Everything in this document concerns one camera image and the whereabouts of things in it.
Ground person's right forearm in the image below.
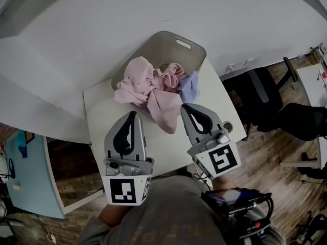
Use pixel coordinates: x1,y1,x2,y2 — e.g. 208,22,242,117
212,175,238,191

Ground person's grey shirt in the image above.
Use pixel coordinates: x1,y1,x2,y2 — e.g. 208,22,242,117
76,175,286,245

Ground person's left forearm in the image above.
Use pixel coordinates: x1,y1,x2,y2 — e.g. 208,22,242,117
99,203,133,228

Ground lavender and white garment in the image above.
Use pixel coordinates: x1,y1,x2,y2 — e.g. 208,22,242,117
177,70,201,104

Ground black office chair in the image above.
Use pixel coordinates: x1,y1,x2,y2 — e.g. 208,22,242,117
239,57,327,141

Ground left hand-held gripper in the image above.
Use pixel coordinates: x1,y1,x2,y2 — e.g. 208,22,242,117
101,110,155,206

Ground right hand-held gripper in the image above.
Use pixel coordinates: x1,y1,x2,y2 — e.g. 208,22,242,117
180,103,242,180

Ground light blue table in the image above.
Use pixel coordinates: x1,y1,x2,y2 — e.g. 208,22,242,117
4,130,105,219

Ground black headphones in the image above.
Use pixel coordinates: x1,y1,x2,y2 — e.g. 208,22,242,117
7,158,16,180

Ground white desk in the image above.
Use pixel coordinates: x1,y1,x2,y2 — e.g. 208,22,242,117
279,64,327,169

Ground pink garment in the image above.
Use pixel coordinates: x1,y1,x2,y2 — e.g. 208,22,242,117
113,56,189,134

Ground grey plastic basket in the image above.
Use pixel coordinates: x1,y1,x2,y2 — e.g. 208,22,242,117
111,31,207,117

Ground white table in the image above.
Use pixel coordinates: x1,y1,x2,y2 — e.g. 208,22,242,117
83,57,247,178

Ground blue cloth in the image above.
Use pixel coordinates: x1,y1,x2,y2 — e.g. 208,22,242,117
16,131,28,159

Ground black phone rig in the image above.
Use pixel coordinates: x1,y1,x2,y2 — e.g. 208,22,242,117
201,187,274,245

